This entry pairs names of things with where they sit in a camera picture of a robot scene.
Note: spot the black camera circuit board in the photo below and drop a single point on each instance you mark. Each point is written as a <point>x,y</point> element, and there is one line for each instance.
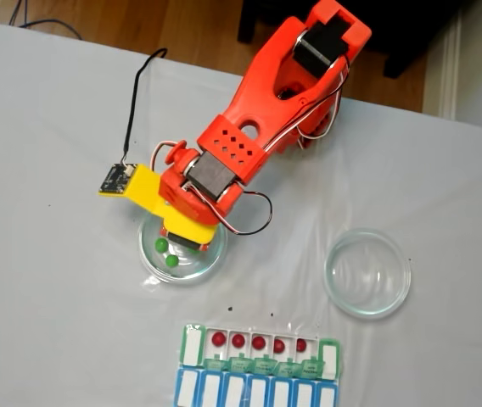
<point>116,180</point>

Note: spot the weekly pill organizer box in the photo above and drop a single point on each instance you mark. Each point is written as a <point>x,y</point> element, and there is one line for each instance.
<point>213,381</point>

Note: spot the dark wooden furniture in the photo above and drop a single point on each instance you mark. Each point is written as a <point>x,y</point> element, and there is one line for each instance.
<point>402,25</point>

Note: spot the red candy with m print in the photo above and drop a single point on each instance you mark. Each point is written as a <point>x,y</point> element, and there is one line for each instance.
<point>278,345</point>
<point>238,340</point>

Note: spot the clear glass bowl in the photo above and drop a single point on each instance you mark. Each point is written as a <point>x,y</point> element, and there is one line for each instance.
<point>190,271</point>
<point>368,305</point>

